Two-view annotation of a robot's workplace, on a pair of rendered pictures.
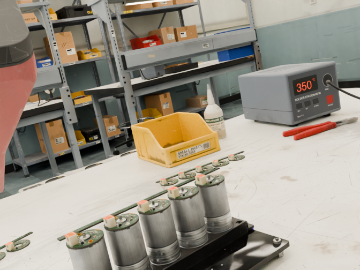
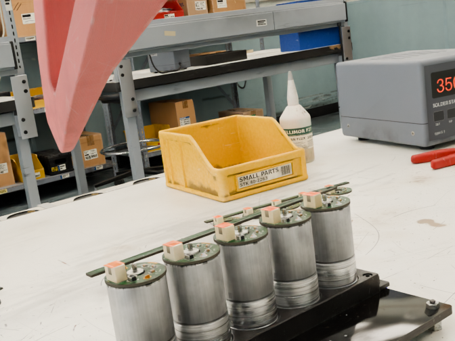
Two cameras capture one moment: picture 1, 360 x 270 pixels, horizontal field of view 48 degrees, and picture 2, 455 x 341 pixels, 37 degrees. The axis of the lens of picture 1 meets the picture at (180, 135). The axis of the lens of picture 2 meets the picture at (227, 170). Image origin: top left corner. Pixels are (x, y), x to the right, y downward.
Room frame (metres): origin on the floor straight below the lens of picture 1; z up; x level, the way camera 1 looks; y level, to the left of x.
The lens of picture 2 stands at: (-0.01, 0.04, 0.90)
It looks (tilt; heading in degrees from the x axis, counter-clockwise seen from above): 12 degrees down; 358
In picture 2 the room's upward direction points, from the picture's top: 8 degrees counter-clockwise
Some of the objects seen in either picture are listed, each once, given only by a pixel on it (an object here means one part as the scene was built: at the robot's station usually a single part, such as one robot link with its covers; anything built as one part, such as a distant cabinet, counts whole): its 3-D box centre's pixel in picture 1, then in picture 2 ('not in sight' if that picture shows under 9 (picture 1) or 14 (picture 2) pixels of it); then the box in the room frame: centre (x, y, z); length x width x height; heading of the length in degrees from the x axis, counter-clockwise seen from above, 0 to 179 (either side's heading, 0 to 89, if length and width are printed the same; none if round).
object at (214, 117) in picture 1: (212, 111); (294, 116); (0.72, -0.07, 0.80); 0.03 x 0.03 x 0.10
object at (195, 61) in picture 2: (180, 68); (217, 57); (3.30, -0.12, 0.77); 0.24 x 0.16 x 0.04; 122
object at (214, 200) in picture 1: (214, 207); (330, 248); (0.31, -0.02, 0.79); 0.02 x 0.02 x 0.05
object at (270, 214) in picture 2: (174, 192); (272, 214); (0.29, 0.01, 0.82); 0.01 x 0.01 x 0.01; 35
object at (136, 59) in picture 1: (196, 49); (245, 26); (3.18, -0.26, 0.90); 1.30 x 0.06 x 0.12; 123
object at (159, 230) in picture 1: (160, 235); (247, 284); (0.28, 0.03, 0.79); 0.02 x 0.02 x 0.05
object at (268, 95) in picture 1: (287, 93); (416, 97); (0.76, -0.22, 0.80); 0.15 x 0.12 x 0.10; 22
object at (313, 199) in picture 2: (201, 179); (313, 199); (0.31, -0.01, 0.82); 0.01 x 0.01 x 0.01; 35
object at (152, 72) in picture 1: (152, 71); (168, 60); (3.12, 0.11, 0.80); 0.15 x 0.12 x 0.10; 53
